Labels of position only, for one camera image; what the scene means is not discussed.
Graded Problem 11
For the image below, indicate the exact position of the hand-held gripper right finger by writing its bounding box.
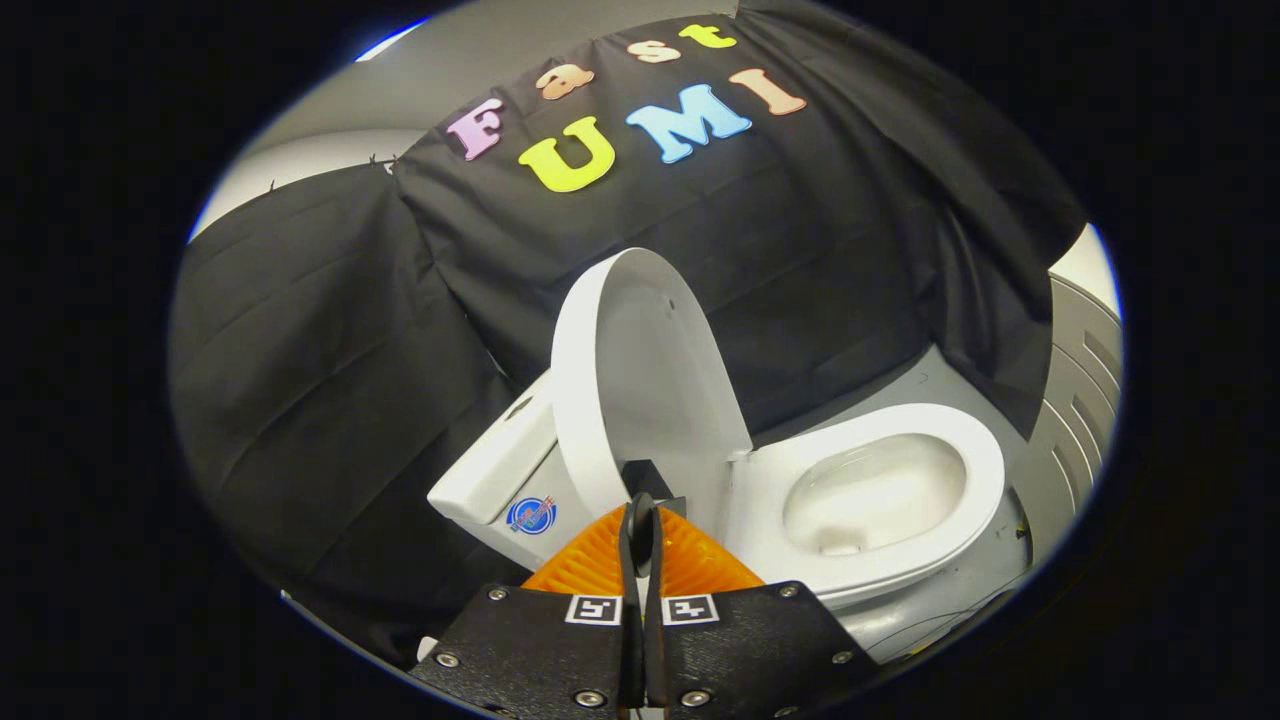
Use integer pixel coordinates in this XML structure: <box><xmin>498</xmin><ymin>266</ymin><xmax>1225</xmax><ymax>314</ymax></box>
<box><xmin>643</xmin><ymin>495</ymin><xmax>881</xmax><ymax>716</ymax></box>

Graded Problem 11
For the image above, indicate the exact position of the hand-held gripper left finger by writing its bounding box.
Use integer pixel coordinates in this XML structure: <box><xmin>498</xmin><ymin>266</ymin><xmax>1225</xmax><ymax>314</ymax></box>
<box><xmin>410</xmin><ymin>495</ymin><xmax>646</xmax><ymax>716</ymax></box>

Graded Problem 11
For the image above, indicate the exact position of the round black lid pull tab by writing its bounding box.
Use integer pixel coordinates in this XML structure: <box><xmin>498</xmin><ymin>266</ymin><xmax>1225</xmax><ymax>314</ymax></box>
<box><xmin>620</xmin><ymin>460</ymin><xmax>690</xmax><ymax>521</ymax></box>

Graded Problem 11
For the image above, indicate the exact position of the white toilet lid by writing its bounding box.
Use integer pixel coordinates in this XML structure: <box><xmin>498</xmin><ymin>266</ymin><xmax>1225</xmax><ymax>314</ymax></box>
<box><xmin>550</xmin><ymin>248</ymin><xmax>754</xmax><ymax>541</ymax></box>

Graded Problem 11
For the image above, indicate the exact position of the white toilet seat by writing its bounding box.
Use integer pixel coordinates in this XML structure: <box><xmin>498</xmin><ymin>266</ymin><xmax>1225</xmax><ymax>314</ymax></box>
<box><xmin>725</xmin><ymin>403</ymin><xmax>1007</xmax><ymax>603</ymax></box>

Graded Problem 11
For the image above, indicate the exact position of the white slotted cabinet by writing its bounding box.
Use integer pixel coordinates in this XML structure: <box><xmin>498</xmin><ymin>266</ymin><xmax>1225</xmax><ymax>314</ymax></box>
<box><xmin>1025</xmin><ymin>275</ymin><xmax>1123</xmax><ymax>567</ymax></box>

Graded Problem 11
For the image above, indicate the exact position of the black backdrop cloth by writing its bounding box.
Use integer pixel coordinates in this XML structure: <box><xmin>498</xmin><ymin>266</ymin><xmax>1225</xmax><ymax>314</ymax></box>
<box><xmin>168</xmin><ymin>0</ymin><xmax>1091</xmax><ymax>669</ymax></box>

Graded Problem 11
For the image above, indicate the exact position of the white toilet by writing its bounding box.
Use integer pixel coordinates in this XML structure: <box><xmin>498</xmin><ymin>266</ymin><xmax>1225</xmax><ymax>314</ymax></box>
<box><xmin>428</xmin><ymin>370</ymin><xmax>1031</xmax><ymax>666</ymax></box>

